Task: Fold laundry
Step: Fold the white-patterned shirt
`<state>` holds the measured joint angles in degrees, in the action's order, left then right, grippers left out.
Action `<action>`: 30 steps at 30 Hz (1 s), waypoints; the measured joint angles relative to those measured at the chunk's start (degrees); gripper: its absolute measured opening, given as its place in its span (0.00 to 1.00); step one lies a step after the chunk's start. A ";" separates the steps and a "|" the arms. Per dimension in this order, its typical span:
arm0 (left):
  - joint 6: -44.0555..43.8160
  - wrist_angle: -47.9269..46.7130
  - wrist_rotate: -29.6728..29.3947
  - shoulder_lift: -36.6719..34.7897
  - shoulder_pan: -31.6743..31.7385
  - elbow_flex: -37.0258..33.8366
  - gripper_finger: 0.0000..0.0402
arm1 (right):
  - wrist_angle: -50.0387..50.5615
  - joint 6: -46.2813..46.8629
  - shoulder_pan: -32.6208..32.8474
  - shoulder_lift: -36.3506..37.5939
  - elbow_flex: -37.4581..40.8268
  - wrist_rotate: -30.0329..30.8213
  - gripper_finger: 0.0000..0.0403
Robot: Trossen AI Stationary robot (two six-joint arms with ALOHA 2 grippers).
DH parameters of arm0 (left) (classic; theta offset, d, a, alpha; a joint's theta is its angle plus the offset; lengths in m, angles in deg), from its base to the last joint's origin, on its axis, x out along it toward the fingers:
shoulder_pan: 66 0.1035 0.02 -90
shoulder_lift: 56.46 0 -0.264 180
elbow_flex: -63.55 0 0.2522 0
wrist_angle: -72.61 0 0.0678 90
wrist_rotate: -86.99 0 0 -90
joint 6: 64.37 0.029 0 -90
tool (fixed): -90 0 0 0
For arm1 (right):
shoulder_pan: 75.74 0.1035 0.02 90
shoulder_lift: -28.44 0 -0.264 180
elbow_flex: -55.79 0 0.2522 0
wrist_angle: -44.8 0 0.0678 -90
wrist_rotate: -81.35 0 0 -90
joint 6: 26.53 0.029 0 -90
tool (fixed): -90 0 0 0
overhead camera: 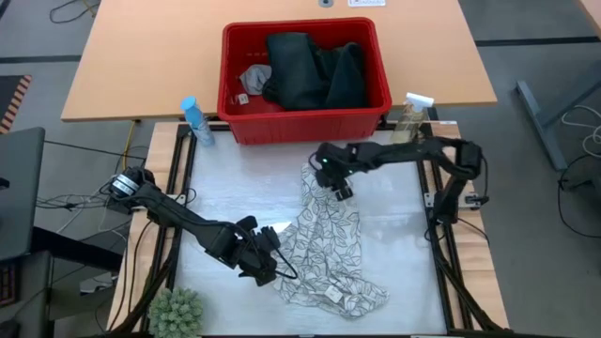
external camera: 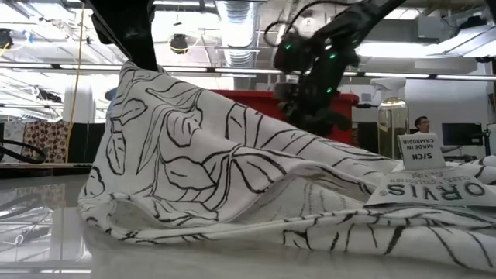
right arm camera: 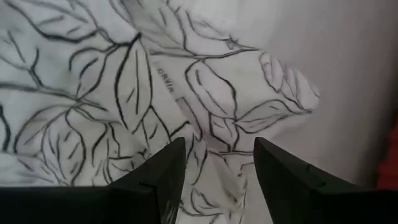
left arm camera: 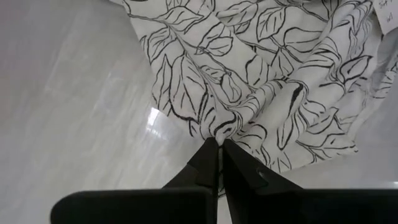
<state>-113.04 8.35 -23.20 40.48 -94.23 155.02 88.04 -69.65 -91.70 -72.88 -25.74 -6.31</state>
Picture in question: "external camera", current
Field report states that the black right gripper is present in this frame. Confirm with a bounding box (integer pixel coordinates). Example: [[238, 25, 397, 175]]
[[277, 83, 353, 137]]

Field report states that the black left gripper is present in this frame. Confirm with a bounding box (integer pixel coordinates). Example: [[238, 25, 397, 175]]
[[83, 0, 159, 71]]

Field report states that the white leaf-print cloth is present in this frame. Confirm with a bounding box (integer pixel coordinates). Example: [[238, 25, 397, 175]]
[[77, 60, 496, 273]]

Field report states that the red plastic laundry basket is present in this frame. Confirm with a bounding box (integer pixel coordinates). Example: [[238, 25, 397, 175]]
[[211, 88, 360, 146]]

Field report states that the long ceiling light bar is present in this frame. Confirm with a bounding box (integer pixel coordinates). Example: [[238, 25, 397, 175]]
[[0, 63, 496, 81]]

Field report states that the clear spray bottle white trigger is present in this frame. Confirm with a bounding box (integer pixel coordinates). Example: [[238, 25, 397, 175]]
[[370, 76, 411, 160]]

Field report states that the person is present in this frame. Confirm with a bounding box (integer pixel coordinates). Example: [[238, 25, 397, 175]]
[[412, 115, 463, 155]]

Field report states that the black partition panel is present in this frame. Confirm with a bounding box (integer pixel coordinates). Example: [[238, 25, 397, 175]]
[[68, 122, 106, 164]]

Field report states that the brown floral fabric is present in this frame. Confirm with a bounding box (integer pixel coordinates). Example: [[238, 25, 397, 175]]
[[21, 120, 71, 164]]

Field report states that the white patterned fabric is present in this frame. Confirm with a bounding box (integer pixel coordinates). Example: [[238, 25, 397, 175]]
[[2, 120, 26, 151]]

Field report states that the black monitor stand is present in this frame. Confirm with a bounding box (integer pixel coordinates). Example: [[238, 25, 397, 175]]
[[445, 129, 496, 164]]

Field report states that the black ceiling dome camera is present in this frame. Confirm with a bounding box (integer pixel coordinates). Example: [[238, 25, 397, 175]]
[[170, 33, 190, 56]]

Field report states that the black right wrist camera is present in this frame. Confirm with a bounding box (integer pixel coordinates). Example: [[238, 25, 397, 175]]
[[273, 33, 312, 74]]

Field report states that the ribbed silver ventilation duct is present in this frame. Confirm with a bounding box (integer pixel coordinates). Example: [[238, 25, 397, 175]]
[[214, 0, 261, 70]]

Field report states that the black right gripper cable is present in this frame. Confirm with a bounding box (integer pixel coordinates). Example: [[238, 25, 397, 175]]
[[263, 0, 352, 50]]

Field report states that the black wall monitor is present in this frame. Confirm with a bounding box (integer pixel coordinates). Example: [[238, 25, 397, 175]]
[[442, 122, 484, 147]]

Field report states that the black cable loop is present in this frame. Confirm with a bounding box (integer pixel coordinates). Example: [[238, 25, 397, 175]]
[[0, 138, 48, 165]]

